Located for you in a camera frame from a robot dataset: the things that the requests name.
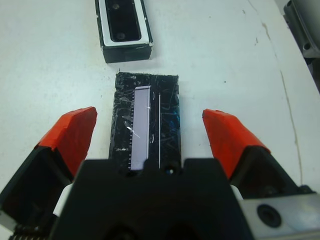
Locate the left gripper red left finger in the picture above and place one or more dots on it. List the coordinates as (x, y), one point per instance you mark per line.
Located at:
(67, 140)

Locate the white-lined camera box base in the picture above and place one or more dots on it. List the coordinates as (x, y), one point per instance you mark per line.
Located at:
(125, 53)

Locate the glossy black box lid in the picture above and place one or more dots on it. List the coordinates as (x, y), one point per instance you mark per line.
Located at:
(170, 125)

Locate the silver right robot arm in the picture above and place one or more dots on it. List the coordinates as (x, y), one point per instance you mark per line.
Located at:
(300, 25)

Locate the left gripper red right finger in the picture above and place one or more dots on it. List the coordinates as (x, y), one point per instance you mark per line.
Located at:
(230, 140)

